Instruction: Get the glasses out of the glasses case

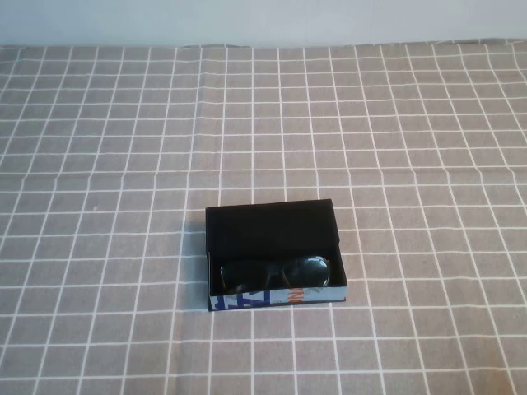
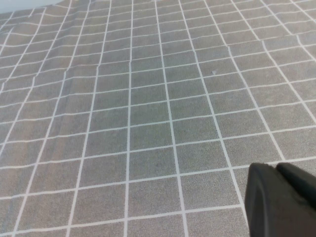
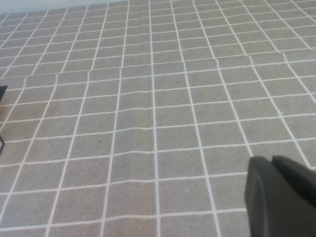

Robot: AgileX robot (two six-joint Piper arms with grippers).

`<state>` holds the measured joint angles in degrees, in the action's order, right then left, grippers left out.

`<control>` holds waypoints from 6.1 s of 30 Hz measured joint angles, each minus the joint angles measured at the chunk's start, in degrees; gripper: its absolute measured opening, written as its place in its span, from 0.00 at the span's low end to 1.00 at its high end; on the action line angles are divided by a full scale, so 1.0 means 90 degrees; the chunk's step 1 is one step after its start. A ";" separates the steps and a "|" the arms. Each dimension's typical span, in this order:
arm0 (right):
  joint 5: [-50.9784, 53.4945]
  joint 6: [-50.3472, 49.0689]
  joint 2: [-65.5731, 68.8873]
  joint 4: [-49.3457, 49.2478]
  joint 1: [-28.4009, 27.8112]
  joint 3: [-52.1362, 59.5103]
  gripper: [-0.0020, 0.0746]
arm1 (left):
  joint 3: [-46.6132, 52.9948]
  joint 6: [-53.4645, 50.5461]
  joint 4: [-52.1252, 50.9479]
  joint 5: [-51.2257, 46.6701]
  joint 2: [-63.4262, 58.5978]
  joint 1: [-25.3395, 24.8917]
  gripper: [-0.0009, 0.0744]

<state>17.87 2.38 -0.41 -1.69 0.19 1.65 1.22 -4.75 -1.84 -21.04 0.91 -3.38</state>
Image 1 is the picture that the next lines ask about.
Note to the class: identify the black sunglasses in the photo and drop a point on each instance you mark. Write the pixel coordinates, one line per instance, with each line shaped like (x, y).
(309, 271)

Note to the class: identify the black printed glasses case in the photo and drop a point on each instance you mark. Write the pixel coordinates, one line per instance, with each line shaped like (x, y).
(267, 226)

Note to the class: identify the grey white checked tablecloth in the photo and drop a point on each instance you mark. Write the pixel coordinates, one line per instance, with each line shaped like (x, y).
(103, 205)

